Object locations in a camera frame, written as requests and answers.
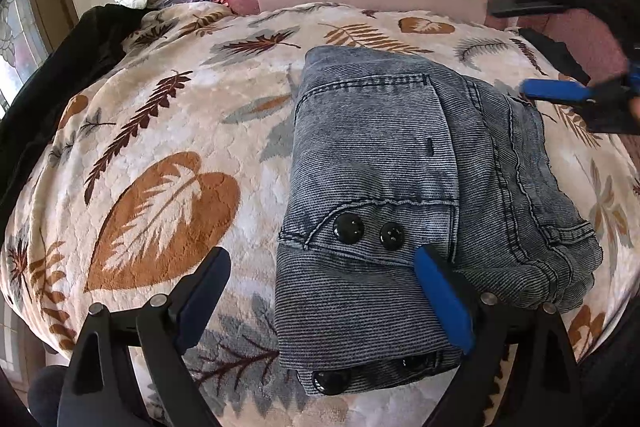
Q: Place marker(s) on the large black cloth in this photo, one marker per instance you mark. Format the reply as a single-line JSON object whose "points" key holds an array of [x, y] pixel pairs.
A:
{"points": [[80, 52]]}

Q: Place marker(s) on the patterned glass window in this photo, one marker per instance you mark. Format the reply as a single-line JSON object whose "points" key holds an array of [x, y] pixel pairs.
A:
{"points": [[17, 37]]}

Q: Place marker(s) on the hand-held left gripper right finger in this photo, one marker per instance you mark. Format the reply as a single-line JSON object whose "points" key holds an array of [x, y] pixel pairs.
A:
{"points": [[445, 302]]}

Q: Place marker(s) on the beige leaf-print blanket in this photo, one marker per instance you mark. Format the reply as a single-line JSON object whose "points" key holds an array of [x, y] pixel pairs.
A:
{"points": [[160, 147]]}

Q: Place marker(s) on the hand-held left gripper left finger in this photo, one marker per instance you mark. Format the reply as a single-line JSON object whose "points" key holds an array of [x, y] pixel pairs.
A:
{"points": [[192, 322]]}

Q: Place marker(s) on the grey-blue denim pants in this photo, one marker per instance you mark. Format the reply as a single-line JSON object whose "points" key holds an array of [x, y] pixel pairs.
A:
{"points": [[400, 167]]}

